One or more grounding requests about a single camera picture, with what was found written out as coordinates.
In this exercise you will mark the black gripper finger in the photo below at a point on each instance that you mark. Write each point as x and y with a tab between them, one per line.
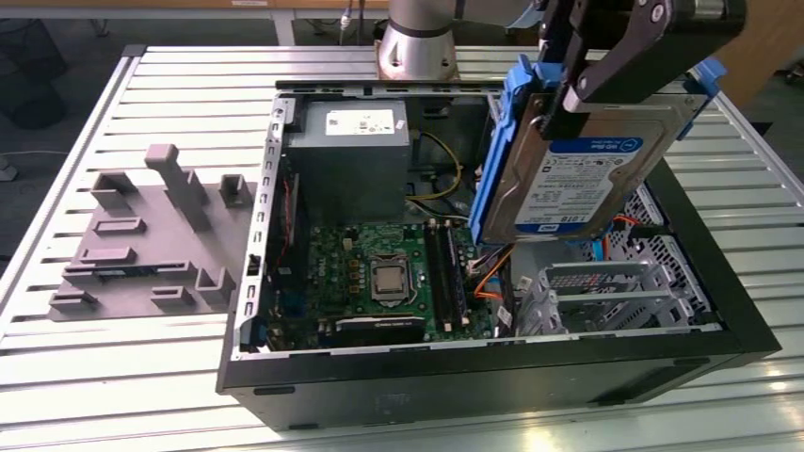
575	28
654	61

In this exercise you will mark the hard disk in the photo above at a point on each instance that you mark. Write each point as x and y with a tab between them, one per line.
578	188

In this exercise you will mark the metal disk bay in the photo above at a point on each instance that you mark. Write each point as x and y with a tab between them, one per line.
603	270

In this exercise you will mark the brown wooden cabinet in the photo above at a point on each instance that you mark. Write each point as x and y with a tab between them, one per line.
773	47

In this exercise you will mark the grey power supply unit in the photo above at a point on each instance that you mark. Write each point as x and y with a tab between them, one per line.
346	165

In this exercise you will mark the RAM stick in slot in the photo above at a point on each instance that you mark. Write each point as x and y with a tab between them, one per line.
454	273

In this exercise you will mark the black CPU socket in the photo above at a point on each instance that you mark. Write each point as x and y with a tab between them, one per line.
393	258

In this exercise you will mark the green motherboard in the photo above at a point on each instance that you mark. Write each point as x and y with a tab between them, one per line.
333	245

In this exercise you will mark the silver CPU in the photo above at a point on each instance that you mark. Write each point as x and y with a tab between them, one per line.
391	280

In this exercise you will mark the black graphics card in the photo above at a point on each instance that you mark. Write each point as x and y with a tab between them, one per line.
377	329

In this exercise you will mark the black PC case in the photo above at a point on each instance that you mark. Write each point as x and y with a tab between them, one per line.
441	391

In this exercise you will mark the grey parts rack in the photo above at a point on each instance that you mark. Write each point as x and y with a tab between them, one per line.
158	235

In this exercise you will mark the black chair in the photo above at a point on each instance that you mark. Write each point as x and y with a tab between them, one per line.
31	70

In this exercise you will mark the RAM stick on rack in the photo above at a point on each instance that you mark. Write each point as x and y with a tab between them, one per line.
135	271

